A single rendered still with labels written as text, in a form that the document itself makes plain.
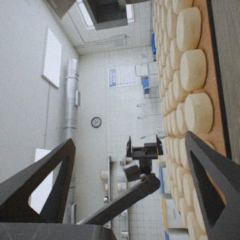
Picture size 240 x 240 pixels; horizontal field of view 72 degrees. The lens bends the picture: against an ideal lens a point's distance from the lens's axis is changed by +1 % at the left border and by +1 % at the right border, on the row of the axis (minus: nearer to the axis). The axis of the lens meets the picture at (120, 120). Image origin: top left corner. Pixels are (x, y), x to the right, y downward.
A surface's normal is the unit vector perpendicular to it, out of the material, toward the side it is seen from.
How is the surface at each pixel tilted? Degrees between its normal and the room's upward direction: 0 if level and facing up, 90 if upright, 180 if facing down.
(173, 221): 91
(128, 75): 90
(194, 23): 90
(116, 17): 90
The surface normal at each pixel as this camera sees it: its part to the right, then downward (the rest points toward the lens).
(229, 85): -0.15, -0.10
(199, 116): -0.14, 0.14
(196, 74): -0.10, 0.43
